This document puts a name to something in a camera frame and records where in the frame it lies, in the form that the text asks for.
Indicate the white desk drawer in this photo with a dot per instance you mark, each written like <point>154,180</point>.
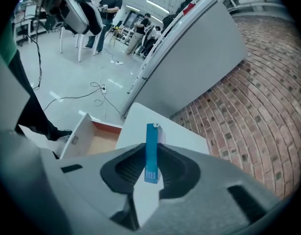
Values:
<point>99,141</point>

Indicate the person's black shoe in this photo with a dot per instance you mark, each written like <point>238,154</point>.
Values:
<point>63,134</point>

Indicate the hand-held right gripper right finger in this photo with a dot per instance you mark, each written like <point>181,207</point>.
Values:
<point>202,197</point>

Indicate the white desk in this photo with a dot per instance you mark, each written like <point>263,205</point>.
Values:
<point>150,121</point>

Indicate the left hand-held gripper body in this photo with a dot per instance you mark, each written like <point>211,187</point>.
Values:
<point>53,1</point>

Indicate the computer monitor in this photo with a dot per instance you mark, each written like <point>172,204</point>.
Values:
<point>30,10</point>

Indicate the glass door display cabinet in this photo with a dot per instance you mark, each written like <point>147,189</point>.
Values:
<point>132,19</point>

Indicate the white power strip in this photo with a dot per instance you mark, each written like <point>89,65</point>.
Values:
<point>119,62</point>
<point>103,88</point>

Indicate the person's leg in black trousers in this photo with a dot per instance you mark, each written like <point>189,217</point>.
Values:
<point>30,101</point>

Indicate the black jacket pile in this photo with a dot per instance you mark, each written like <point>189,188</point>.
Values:
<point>176,16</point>

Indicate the red tag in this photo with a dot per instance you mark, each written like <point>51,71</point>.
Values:
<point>189,8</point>

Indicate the ceiling light strip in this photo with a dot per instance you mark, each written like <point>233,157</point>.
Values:
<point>157,6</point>
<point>133,8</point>

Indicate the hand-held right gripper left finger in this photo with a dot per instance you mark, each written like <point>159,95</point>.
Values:
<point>91,190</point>

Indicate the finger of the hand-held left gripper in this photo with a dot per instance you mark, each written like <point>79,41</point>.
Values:
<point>75,16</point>
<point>92,16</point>

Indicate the small blue item box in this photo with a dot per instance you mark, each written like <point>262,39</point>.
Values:
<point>151,153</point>

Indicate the person's green shirt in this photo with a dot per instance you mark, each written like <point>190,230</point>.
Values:
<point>7,40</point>

